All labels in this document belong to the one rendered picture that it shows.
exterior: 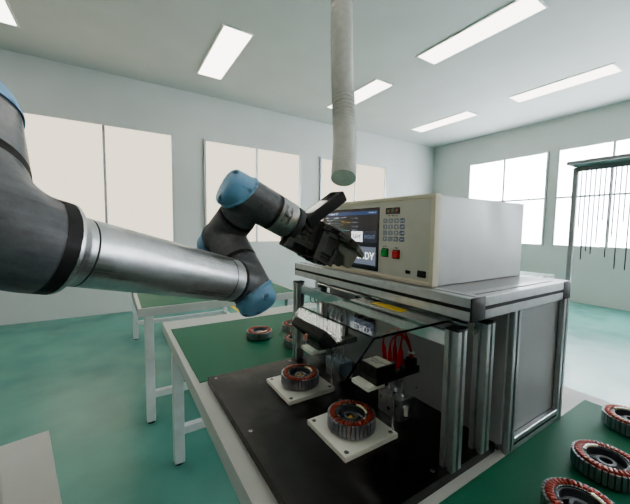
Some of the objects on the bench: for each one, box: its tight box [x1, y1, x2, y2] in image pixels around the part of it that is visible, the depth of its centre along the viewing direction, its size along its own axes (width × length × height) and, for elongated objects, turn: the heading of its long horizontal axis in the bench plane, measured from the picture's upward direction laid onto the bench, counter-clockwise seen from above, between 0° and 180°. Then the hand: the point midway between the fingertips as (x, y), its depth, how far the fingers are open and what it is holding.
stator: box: [327, 399, 376, 440], centre depth 74 cm, size 11×11×4 cm
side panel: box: [494, 298, 570, 455], centre depth 77 cm, size 28×3×32 cm
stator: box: [281, 364, 319, 391], centre depth 94 cm, size 11×11×4 cm
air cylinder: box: [378, 384, 414, 423], centre depth 81 cm, size 5×8×6 cm
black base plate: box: [208, 354, 495, 504], centre depth 85 cm, size 47×64×2 cm
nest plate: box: [307, 413, 398, 463], centre depth 74 cm, size 15×15×1 cm
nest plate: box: [267, 375, 335, 406], centre depth 94 cm, size 15×15×1 cm
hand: (359, 251), depth 77 cm, fingers closed
